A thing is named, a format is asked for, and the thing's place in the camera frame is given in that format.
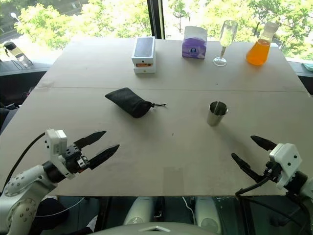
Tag clear champagne glass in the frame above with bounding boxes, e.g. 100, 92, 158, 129
213, 20, 239, 67

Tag clear water bottle, black cap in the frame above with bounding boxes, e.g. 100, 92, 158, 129
2, 41, 34, 69

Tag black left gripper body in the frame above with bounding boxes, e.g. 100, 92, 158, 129
62, 144, 91, 174

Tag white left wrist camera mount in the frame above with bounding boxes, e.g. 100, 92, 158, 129
45, 129, 75, 180

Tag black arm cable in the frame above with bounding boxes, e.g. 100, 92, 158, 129
235, 175, 313, 235
4, 132, 47, 188

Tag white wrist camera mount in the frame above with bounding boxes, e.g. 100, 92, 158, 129
268, 143, 303, 190
45, 129, 75, 180

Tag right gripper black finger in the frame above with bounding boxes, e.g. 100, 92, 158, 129
231, 153, 260, 182
250, 135, 278, 151

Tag purple tissue box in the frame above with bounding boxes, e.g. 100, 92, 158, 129
181, 25, 208, 60

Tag grey robot torso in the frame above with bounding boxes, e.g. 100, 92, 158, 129
85, 221, 221, 235

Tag white box with orange label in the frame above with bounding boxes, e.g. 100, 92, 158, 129
133, 63, 157, 75

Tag white rounded robot leg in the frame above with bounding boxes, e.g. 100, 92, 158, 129
194, 196, 223, 235
123, 196, 157, 226

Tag glass flask with orange liquid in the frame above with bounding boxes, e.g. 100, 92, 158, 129
246, 21, 280, 66

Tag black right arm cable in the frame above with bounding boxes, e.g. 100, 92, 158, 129
235, 175, 313, 235

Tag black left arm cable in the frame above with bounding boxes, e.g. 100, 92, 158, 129
4, 132, 47, 188

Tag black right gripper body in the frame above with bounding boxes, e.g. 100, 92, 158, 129
253, 160, 282, 183

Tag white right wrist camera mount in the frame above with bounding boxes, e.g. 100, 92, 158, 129
268, 143, 303, 190

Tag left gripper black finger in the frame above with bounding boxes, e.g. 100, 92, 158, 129
88, 144, 120, 171
73, 131, 107, 149

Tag black mesh pouch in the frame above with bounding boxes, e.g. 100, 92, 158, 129
105, 87, 167, 119

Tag white phone box, black print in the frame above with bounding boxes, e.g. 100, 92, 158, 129
131, 37, 157, 65

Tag thin white cable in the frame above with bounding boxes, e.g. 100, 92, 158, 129
181, 196, 197, 224

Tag stainless steel cup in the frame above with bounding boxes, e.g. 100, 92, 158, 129
207, 100, 229, 127

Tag black window frame post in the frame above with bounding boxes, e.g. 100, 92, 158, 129
146, 0, 166, 40

